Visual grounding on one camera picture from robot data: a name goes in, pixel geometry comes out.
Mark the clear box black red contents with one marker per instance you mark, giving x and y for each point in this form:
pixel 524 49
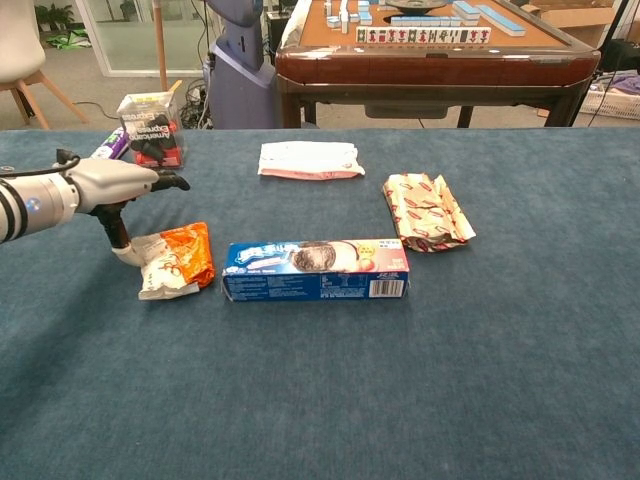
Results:
pixel 150 135

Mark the white and pink snack packet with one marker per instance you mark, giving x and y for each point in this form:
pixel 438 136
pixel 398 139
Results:
pixel 305 157

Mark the purple white small box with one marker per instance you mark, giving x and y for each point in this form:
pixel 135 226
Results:
pixel 112 145

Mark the blue backed mahjong tile row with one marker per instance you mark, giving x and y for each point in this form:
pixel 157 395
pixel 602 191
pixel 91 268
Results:
pixel 425 21

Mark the white plastic basket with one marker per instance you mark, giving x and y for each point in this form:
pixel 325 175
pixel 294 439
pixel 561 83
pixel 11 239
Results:
pixel 610 102

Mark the white chair wooden legs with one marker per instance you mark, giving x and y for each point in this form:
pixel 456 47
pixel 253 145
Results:
pixel 20 45

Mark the orange white snack bag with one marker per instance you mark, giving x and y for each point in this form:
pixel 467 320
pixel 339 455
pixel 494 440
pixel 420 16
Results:
pixel 185 255

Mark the blue backed mahjong tile stack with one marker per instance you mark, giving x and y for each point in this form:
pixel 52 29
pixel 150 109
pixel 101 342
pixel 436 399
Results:
pixel 466 10

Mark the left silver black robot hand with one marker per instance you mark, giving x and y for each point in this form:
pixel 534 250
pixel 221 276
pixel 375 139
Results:
pixel 115 182

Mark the wooden pole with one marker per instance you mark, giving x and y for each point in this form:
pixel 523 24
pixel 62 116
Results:
pixel 160 45

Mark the blue cookie box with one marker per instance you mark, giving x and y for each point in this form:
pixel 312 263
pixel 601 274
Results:
pixel 310 285

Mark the scattered blue mahjong tile cluster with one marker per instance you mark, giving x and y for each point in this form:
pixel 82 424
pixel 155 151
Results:
pixel 345 17

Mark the brown mahjong table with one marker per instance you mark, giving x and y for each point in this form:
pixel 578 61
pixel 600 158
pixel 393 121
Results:
pixel 425 70

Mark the long blue mahjong tile row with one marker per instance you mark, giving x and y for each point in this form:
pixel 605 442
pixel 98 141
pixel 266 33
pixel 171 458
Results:
pixel 502 21

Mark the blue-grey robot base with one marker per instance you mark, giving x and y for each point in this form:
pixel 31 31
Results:
pixel 240 75

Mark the cream red-print snack wrapper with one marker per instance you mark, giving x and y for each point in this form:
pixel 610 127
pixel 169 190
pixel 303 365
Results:
pixel 425 210

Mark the face-up mahjong tile row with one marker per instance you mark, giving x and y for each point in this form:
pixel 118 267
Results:
pixel 425 35

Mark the green potted plant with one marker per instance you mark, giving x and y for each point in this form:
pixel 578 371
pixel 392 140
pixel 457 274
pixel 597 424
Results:
pixel 55 15

